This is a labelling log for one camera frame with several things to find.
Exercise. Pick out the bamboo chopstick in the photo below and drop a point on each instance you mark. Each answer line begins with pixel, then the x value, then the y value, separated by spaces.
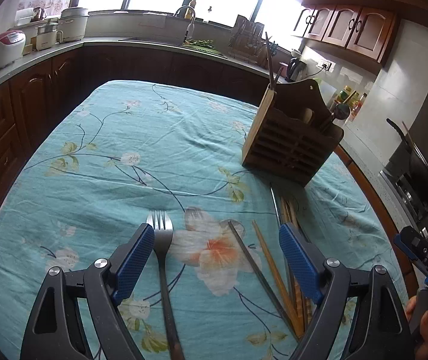
pixel 289 307

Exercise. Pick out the wooden knife rack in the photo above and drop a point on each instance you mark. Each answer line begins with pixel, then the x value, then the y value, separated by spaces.
pixel 246 42

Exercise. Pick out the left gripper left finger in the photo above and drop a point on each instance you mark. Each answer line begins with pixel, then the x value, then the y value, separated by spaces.
pixel 128 262

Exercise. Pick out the right hand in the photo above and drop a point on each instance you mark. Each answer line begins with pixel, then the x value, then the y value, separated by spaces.
pixel 420 329

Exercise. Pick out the white red rice cooker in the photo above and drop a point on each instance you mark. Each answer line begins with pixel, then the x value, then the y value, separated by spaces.
pixel 12 44

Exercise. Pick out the silver fork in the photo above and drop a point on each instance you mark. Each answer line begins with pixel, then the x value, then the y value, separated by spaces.
pixel 163 235

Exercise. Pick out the dark metal chopstick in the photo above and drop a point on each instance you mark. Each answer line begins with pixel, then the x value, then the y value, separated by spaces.
pixel 264 283

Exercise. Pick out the black wok with lid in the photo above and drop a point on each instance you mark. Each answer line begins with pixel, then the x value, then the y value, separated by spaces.
pixel 418 163

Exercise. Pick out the silver metal chopstick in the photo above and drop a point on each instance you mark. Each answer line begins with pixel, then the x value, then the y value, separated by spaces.
pixel 276 206

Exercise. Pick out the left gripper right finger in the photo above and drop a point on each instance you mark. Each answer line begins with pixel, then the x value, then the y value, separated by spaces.
pixel 304 259

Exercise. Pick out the dark wooden chopstick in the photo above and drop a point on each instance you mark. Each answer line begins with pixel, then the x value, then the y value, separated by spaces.
pixel 270 64

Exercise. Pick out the small white electric pot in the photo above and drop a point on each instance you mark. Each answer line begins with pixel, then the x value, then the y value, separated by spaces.
pixel 47 36

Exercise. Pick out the small metal spoon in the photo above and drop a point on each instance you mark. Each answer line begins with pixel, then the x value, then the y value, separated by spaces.
pixel 338 111

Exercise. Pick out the large white cooker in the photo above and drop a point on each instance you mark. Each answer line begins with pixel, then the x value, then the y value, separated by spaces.
pixel 72 24

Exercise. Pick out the teal floral tablecloth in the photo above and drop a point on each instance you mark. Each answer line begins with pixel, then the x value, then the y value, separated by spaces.
pixel 134 147

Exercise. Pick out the steel electric kettle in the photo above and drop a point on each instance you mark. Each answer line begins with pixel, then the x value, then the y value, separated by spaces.
pixel 294 69

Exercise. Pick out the dark metal fork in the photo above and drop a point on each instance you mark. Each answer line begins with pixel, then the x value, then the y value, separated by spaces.
pixel 278 75

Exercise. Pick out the wooden utensil holder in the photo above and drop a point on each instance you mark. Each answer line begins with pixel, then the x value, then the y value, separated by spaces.
pixel 293 133

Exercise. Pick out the upper wooden wall cabinets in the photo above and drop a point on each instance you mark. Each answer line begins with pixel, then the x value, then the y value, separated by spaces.
pixel 364 27

